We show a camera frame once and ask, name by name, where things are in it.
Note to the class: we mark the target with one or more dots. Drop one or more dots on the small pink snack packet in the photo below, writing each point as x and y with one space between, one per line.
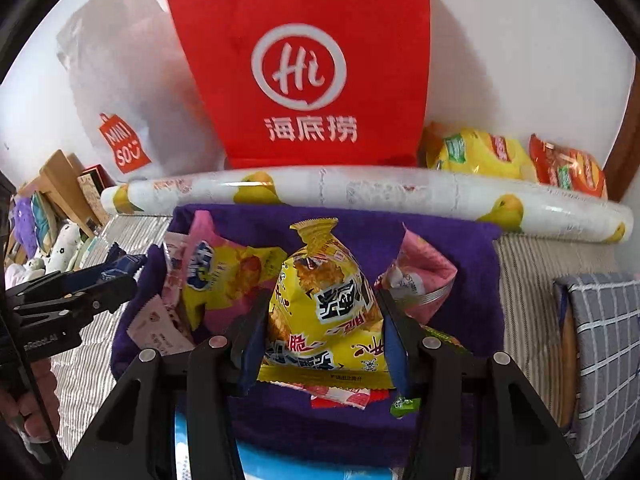
340 399

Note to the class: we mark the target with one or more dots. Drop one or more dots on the large pink yellow snack bag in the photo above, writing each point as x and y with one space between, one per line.
225 280

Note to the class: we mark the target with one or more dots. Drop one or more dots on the purple plush toy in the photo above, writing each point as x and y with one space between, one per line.
24 225

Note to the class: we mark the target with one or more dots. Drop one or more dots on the grey plaid cloth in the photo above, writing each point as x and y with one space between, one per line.
605 350

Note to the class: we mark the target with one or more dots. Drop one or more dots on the person's left hand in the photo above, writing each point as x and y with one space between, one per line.
35 400

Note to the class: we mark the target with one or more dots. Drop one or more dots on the orange chips bag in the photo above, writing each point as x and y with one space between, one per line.
570 167

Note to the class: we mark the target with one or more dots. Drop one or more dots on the striped mattress pad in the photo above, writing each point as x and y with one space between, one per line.
530 285

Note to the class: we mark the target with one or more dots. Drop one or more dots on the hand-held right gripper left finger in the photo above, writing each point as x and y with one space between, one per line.
250 355

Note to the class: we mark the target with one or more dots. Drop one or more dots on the white dotted pillow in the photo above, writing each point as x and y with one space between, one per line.
65 247

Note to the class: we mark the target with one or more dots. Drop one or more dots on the colourful cartoon pillow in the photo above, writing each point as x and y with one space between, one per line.
44 217

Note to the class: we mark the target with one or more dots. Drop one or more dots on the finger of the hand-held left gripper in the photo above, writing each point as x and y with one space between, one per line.
70 302
90 277

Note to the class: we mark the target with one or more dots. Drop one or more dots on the fruit print wallpaper roll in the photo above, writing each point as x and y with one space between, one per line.
375 190

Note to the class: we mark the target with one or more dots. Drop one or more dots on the yellow chips bag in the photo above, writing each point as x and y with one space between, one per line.
475 155

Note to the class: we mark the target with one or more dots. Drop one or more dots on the blue snack packet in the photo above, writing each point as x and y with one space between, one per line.
131 262

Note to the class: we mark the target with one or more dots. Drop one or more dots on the red paper bag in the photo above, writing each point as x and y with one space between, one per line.
300 20

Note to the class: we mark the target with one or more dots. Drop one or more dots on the brown patterned notebook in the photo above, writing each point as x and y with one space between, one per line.
92 195

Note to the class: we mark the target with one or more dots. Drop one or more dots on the yellow snack packet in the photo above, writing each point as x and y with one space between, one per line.
325 310

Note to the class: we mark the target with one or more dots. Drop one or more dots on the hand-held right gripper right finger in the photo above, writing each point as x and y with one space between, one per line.
397 355

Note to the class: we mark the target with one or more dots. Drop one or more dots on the white plastic shopping bag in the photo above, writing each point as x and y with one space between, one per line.
125 85

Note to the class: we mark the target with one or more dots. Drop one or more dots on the wooden door frame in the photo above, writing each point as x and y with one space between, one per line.
625 150

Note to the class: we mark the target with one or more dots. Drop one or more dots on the light pink pastry packet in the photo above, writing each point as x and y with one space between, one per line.
160 330
175 270

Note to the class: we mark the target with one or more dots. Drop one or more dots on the pink cartoon snack packet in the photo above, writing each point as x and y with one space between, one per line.
425 270

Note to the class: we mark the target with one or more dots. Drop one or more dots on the purple towel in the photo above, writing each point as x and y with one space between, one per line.
350 225

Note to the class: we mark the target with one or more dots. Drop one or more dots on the green snack packet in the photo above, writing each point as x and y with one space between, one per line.
405 406

